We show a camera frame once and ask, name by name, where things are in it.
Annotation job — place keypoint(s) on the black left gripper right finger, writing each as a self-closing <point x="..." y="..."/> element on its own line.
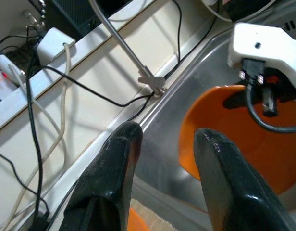
<point x="234" y="192"/>

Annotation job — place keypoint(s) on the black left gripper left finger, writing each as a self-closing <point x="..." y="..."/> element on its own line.
<point x="109" y="180"/>

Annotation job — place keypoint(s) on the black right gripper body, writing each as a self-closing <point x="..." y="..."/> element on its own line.
<point x="283" y="83"/>

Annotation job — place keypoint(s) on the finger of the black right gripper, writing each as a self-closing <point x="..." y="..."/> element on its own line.
<point x="269" y="103"/>

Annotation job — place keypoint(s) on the orange bowl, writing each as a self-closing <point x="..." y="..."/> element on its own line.
<point x="258" y="156"/>

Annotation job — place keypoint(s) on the large orange plate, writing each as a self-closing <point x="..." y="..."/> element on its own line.
<point x="137" y="222"/>

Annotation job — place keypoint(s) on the beige cloth mat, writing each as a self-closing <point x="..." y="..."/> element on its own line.
<point x="152" y="220"/>

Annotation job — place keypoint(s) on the stainless steel sink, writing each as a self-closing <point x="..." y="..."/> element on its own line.
<point x="198" y="72"/>

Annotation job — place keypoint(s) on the steel sink faucet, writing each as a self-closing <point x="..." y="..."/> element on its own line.
<point x="124" y="43"/>

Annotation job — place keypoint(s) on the white red-label box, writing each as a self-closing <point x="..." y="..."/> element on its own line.
<point x="1" y="84"/>

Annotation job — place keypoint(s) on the white power adapter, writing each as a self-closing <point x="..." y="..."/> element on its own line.
<point x="52" y="45"/>

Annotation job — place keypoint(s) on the black charger box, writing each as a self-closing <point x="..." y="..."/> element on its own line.
<point x="71" y="14"/>

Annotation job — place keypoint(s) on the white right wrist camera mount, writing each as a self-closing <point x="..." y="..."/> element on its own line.
<point x="258" y="41"/>

